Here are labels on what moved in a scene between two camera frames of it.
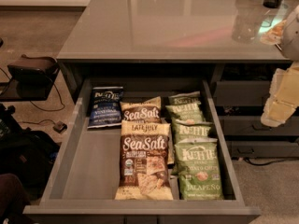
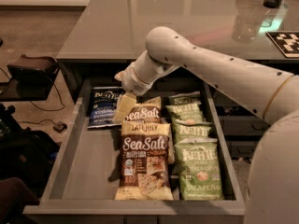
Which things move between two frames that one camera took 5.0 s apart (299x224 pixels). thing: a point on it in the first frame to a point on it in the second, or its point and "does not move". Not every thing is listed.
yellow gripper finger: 285,84 to 125,103
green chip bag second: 185,129 does not move
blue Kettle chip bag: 106,106 does not move
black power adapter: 60,127 does not move
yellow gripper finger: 277,112 to 120,115
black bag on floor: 26,153 does not move
